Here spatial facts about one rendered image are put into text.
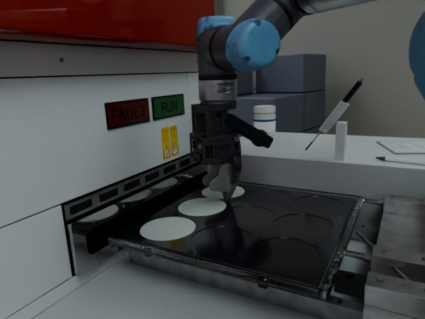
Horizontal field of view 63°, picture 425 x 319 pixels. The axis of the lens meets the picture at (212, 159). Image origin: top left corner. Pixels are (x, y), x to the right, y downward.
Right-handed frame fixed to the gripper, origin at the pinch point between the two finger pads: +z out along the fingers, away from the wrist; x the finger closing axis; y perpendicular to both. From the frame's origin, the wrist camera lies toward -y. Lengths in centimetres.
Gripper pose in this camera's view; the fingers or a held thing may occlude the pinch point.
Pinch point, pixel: (229, 195)
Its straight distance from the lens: 75.0
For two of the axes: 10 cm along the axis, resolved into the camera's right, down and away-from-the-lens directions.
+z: 0.3, 9.6, 2.7
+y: -9.1, 1.4, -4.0
